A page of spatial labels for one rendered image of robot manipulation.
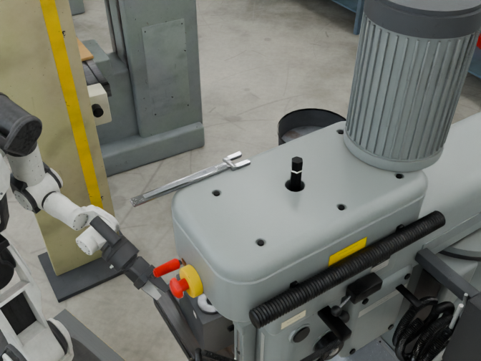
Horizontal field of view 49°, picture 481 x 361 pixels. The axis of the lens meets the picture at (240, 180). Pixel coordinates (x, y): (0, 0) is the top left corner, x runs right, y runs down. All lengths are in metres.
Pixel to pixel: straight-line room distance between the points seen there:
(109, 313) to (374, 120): 2.43
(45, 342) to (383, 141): 1.25
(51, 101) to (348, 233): 1.97
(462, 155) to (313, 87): 3.69
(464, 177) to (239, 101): 3.59
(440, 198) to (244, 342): 0.54
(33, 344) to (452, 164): 1.31
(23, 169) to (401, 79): 1.10
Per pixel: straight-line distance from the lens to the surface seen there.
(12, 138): 1.50
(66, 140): 2.83
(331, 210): 0.96
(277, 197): 0.97
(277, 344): 1.21
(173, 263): 1.11
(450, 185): 1.28
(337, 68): 5.33
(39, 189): 1.72
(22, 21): 2.52
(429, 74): 0.96
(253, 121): 4.49
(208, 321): 1.70
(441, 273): 1.26
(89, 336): 2.65
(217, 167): 1.02
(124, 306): 3.21
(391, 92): 0.97
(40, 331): 1.82
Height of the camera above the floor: 2.55
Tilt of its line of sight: 41 degrees down
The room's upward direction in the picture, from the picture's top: straight up
